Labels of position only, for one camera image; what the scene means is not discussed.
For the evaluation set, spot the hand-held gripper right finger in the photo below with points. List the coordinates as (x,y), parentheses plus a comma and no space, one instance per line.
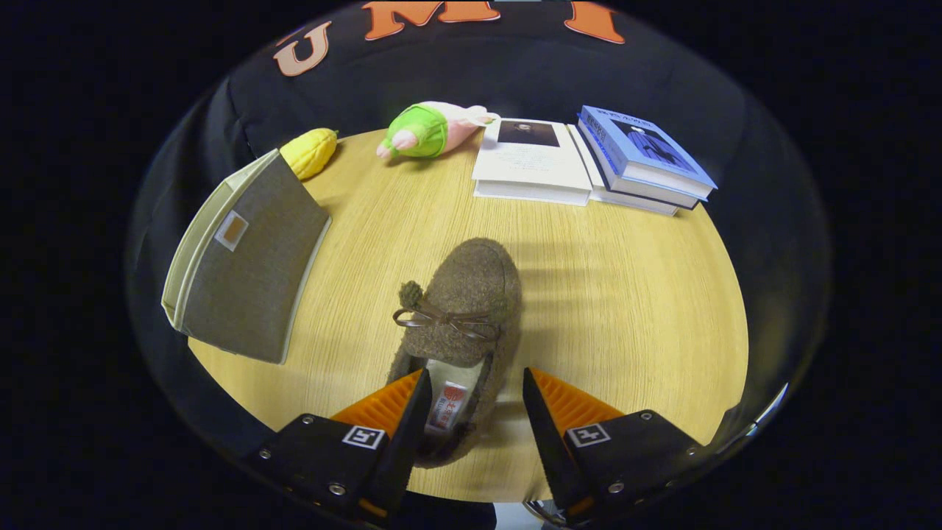
(544,442)

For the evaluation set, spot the grey fabric storage box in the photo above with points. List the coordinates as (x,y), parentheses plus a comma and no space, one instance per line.
(250,280)

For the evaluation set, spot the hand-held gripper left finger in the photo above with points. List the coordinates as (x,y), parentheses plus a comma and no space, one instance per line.
(412,442)

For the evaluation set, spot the white book with dark photo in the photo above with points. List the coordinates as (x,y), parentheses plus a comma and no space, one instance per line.
(530,165)

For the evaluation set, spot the yellow ribbed toy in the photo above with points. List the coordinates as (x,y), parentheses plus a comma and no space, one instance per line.
(309,152)

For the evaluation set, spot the brown fuzzy shoe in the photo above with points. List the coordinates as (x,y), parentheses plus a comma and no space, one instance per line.
(467,283)

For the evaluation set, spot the blue book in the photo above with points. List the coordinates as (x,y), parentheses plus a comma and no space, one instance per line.
(640,151)

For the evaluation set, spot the green and pink plush toy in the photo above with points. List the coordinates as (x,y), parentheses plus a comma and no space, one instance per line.
(423,131)

